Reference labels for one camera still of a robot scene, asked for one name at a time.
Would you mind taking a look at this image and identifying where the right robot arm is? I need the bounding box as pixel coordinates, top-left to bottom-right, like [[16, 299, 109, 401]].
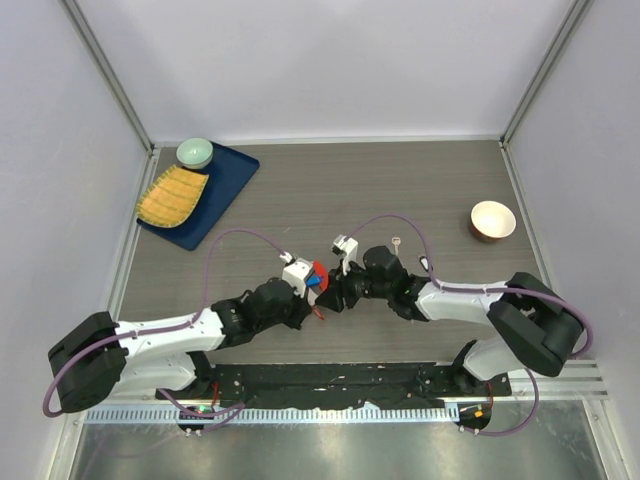
[[317, 246, 585, 395]]

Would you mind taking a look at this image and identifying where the blue key tag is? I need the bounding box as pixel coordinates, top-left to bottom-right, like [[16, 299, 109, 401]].
[[306, 275, 324, 288]]

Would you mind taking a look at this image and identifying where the purple cable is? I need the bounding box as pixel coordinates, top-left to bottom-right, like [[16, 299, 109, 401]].
[[347, 214, 594, 361], [42, 228, 291, 417]]

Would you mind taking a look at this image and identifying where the black key fob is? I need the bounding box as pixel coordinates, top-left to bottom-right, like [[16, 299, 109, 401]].
[[419, 256, 431, 273]]

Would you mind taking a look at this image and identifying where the green ceramic bowl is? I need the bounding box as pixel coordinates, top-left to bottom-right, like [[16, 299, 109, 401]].
[[176, 137, 213, 170]]

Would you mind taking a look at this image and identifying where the grey keyring holder red handle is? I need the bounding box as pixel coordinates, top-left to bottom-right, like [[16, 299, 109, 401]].
[[305, 260, 329, 320]]

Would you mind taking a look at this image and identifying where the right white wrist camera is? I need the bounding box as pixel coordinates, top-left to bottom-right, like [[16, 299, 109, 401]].
[[332, 235, 359, 276]]

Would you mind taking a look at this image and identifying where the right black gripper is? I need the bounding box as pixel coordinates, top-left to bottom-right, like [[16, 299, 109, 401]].
[[316, 256, 392, 313]]

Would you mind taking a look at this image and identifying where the blue tray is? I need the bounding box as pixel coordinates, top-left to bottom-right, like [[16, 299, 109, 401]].
[[137, 142, 260, 251]]

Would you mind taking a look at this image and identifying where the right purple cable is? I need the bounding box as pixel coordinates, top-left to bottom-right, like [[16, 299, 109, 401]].
[[347, 214, 594, 361]]

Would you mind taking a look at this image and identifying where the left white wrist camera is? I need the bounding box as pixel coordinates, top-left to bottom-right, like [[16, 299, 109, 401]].
[[279, 252, 314, 299]]

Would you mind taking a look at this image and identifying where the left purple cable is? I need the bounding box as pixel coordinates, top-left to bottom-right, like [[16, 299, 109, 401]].
[[42, 228, 291, 417]]

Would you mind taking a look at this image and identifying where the left aluminium frame post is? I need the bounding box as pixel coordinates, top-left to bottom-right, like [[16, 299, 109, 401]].
[[59, 0, 155, 154]]

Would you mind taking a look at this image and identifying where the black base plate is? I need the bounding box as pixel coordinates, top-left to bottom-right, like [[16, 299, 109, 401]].
[[170, 362, 512, 410]]

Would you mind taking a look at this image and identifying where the silver key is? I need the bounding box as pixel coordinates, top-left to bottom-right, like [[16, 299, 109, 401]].
[[391, 236, 401, 256]]

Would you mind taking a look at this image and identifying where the right aluminium frame post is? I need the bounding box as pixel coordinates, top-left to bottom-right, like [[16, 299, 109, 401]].
[[499, 0, 594, 149]]

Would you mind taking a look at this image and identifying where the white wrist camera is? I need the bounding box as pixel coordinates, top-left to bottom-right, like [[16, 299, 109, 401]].
[[279, 252, 314, 299], [332, 235, 359, 276]]

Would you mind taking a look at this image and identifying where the slotted cable duct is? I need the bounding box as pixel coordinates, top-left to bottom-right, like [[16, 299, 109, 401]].
[[84, 403, 459, 425]]

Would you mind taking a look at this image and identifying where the aluminium frame post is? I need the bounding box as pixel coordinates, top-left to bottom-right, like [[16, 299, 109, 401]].
[[59, 0, 155, 154], [499, 0, 594, 149]]

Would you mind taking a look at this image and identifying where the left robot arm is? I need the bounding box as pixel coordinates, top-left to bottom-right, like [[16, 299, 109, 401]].
[[45, 276, 326, 414]]

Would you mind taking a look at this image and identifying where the yellow woven mat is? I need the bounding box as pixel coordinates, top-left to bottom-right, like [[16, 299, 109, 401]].
[[136, 165, 209, 229]]

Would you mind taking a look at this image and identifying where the white brown bowl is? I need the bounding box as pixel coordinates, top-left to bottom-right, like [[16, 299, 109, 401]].
[[469, 200, 517, 243]]

